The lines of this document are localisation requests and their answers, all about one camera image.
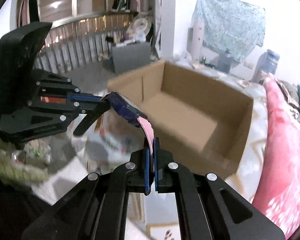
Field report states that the purple pink smart watch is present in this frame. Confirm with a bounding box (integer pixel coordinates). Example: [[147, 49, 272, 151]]
[[104, 92, 154, 155]]

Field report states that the green knit sleeve forearm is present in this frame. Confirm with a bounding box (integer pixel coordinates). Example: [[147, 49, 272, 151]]
[[0, 139, 49, 184]]

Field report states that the brown cardboard box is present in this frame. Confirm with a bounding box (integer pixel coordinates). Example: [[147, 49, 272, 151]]
[[107, 62, 253, 178]]

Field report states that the grey storage box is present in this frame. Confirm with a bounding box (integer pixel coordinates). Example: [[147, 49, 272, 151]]
[[111, 42, 151, 74]]

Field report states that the dark water bottle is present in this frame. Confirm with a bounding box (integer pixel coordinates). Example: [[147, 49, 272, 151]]
[[216, 49, 233, 73]]

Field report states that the pink floral blanket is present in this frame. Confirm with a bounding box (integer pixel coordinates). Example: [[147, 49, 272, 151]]
[[253, 76, 300, 239]]

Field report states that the white cylindrical tube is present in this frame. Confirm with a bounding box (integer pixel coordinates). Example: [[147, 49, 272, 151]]
[[190, 20, 205, 62]]

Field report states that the blue water jug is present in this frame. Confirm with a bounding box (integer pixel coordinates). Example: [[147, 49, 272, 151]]
[[251, 49, 280, 83]]

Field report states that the teal patterned hanging cloth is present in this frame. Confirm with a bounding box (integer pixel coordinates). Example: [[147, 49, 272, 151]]
[[191, 0, 266, 63]]

